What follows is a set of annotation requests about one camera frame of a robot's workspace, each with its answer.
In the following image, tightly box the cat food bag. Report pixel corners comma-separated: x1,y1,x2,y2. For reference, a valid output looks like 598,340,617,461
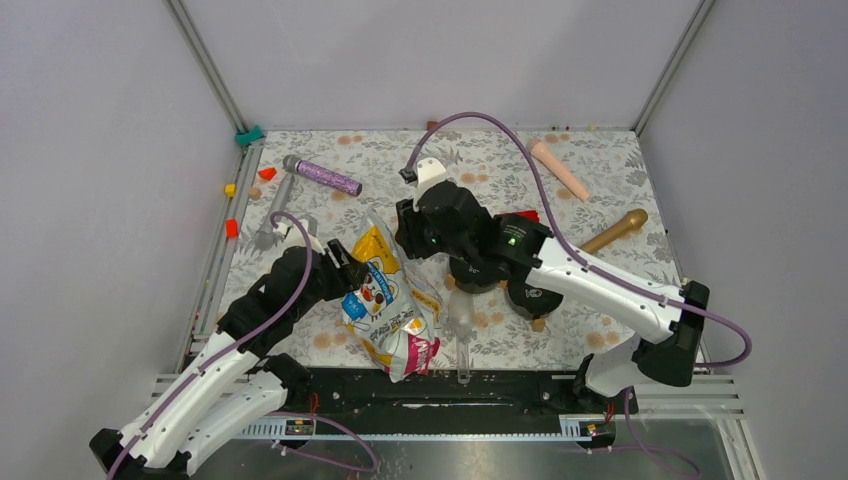
341,209,443,383

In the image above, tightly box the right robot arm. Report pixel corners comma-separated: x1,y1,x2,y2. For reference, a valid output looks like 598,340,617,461
395,181,708,412

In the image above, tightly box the black bowl paw print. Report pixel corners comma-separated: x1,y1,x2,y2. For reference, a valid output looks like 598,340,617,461
449,257,508,295

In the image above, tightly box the grey toy microphone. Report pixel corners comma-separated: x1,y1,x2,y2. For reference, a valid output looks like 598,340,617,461
254,173,295,251

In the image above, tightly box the red plastic box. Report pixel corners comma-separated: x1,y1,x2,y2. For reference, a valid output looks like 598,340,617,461
514,210,540,223

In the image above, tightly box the pink toy microphone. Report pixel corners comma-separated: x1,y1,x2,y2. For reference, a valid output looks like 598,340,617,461
527,137,590,202

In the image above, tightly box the black bowl fish print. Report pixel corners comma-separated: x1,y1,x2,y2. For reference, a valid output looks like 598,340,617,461
506,282,564,320

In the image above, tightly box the red triangular block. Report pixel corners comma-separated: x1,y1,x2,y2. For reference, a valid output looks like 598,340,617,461
257,167,277,181

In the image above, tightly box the purple glitter toy microphone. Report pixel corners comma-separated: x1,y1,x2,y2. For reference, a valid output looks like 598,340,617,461
283,155,362,197

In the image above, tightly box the floral patterned table mat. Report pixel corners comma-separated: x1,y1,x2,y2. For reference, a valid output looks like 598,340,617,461
220,129,711,374

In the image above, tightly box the teal plastic block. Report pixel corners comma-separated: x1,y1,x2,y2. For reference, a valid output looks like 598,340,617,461
235,125,264,147

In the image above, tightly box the gold toy microphone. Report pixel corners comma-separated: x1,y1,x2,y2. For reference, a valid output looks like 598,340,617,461
580,208,649,254

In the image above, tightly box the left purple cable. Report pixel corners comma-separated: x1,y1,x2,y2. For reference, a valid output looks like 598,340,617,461
105,211,380,480

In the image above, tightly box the purple cable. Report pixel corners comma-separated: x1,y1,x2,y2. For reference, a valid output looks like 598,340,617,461
399,112,754,478
105,211,380,480

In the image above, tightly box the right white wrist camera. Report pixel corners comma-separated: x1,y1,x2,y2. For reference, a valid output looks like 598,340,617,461
399,157,448,211

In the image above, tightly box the red block on rail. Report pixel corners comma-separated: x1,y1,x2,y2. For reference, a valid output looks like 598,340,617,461
224,218,240,239

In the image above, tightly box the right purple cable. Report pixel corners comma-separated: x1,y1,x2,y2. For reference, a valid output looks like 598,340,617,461
399,112,754,478

